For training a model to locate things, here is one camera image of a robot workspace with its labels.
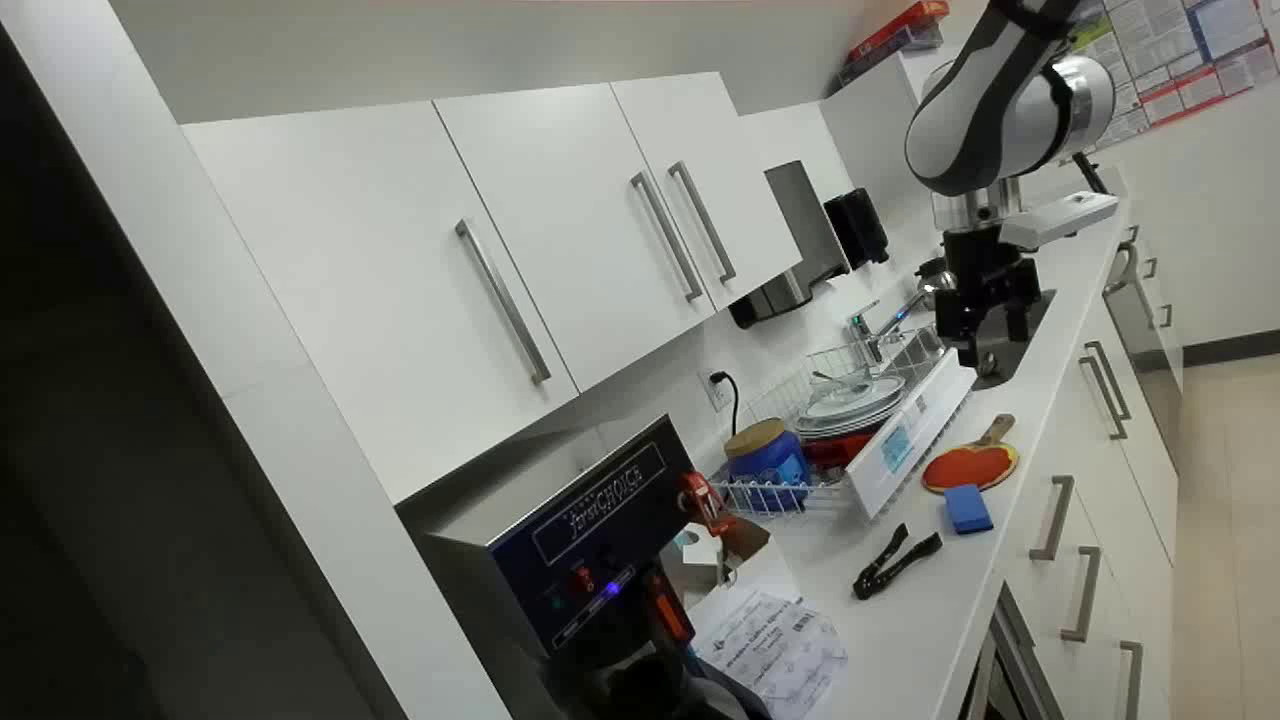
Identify white wall outlet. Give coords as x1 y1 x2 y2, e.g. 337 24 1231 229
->
701 364 741 417

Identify black steel coffee machine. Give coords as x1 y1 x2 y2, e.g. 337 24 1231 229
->
397 411 752 720

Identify black soap dispenser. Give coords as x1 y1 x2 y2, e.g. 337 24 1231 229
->
820 183 891 273

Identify blue tray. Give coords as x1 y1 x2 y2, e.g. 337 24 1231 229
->
940 484 999 540

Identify steel drawer handle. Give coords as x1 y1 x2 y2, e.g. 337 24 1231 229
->
1077 336 1137 442
1062 545 1109 647
1117 636 1149 720
1024 472 1081 563

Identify red box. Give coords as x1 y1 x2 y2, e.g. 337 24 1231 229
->
825 0 955 97

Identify steel paper towel dispenser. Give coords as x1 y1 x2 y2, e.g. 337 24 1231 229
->
726 155 857 333

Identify orange ping-pong paddle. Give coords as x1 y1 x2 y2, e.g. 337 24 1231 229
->
921 411 1024 501

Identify wall poster with charts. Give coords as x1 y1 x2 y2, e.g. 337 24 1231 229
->
1065 0 1280 150

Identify printed paper sheet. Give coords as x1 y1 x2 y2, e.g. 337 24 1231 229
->
688 570 852 720

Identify white plates stack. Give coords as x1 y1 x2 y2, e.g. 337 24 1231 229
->
798 341 923 436

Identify narrow white cabinet door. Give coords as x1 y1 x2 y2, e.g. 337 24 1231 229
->
610 67 803 316

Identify black tongs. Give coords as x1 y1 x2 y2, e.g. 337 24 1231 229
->
850 521 950 603

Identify steel cabinet handle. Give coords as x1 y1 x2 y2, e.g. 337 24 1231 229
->
628 169 709 309
664 155 741 287
451 217 557 390

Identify white dish rack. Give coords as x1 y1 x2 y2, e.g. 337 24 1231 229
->
726 341 986 527

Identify medium white cabinet door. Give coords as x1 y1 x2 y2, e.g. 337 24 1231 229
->
432 80 726 401

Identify small white box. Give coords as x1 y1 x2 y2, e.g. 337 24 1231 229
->
667 521 732 591

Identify small red object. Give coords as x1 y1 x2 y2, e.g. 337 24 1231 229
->
677 469 738 535

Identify large white cabinet door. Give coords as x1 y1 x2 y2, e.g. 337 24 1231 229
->
175 97 583 508

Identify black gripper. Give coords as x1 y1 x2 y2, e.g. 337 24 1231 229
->
932 229 1062 390

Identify steel faucet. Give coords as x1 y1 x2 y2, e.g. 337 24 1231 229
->
846 287 936 366

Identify blue lidded container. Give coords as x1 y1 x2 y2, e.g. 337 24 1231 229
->
719 417 816 494

